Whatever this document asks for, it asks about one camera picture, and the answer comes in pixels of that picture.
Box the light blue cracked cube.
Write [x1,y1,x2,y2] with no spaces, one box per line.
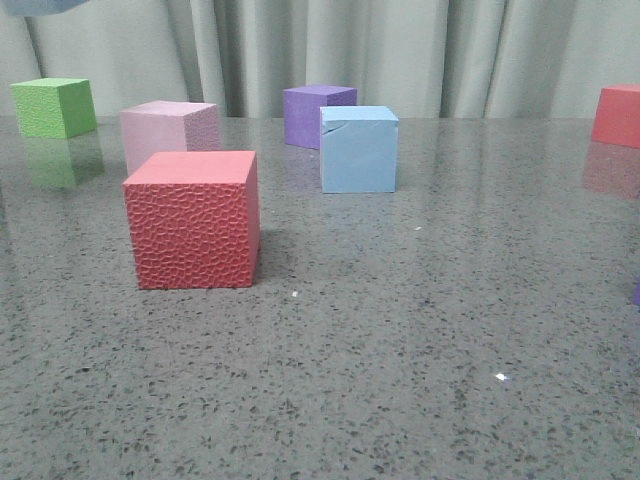
[320,106,399,193]

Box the light blue foam cube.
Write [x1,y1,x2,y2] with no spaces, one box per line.
[1,0,87,17]

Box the large red textured cube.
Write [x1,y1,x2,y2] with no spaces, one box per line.
[123,150,260,289]

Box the purple foam cube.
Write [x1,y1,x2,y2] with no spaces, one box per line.
[282,85,358,149]

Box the pink foam cube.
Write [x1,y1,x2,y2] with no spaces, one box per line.
[120,100,221,175]

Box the grey-green curtain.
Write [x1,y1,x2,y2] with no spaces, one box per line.
[1,1,639,118]

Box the green foam cube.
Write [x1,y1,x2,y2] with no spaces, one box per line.
[10,78,97,139]

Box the red cube at right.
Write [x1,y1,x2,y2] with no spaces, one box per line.
[591,84,640,148]

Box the purple cube at right edge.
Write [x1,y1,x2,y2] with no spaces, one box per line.
[633,283,640,306]

